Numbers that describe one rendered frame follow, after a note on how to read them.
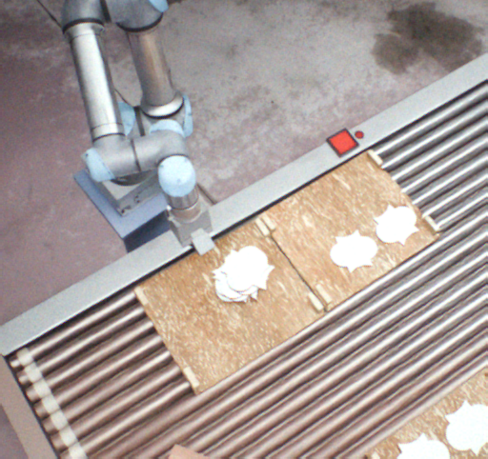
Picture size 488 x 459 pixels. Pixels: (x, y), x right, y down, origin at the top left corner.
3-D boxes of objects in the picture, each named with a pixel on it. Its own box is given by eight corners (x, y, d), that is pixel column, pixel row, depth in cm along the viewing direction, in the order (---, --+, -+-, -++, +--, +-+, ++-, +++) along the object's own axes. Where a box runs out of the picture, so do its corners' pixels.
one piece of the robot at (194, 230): (183, 237, 170) (193, 269, 184) (218, 217, 172) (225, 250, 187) (157, 199, 175) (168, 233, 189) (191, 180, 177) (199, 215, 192)
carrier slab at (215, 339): (132, 290, 215) (132, 289, 213) (256, 220, 226) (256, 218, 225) (196, 396, 202) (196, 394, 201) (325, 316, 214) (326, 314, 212)
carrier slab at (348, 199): (256, 218, 226) (256, 215, 225) (367, 152, 238) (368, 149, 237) (328, 312, 214) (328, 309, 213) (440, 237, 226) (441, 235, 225)
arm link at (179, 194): (188, 148, 166) (196, 179, 162) (194, 174, 176) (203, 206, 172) (152, 156, 165) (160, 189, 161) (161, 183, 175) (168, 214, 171)
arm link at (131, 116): (98, 133, 220) (86, 104, 208) (144, 122, 222) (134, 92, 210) (104, 167, 214) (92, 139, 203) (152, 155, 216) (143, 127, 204)
